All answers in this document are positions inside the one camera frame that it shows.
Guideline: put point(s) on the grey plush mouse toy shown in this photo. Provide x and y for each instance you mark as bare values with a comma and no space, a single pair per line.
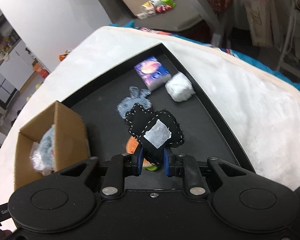
46,148

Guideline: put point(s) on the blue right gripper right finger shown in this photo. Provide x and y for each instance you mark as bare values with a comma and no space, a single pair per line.
191,171

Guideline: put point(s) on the green toy cup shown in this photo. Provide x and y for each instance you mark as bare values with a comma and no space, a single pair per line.
168,2

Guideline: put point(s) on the brown cardboard box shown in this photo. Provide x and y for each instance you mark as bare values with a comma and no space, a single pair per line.
71,142

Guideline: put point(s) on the orange cardboard box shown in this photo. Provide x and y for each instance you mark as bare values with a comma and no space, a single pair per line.
40,70

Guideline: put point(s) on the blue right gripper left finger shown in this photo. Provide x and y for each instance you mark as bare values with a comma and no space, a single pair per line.
120,166

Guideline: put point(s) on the orange bag on floor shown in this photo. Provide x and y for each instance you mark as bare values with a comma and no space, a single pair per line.
64,55

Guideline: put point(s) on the white fluffy cube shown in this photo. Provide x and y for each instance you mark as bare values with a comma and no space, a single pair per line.
179,88

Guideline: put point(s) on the grey desk with black mat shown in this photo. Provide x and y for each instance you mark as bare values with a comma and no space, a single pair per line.
207,14

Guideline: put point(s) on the black stitched felt pillow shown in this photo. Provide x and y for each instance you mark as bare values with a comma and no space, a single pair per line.
155,131

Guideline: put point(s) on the blue-grey bunny felt toy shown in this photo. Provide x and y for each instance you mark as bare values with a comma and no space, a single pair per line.
138,96

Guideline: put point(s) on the clear plastic bag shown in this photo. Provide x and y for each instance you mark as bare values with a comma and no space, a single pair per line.
36,158

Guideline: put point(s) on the purple tissue pack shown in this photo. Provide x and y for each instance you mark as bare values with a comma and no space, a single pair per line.
152,73

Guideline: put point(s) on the black rectangular tray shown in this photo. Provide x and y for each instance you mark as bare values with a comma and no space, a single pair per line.
206,133

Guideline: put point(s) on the hamburger plush toy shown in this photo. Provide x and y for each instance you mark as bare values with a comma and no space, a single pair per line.
132,146

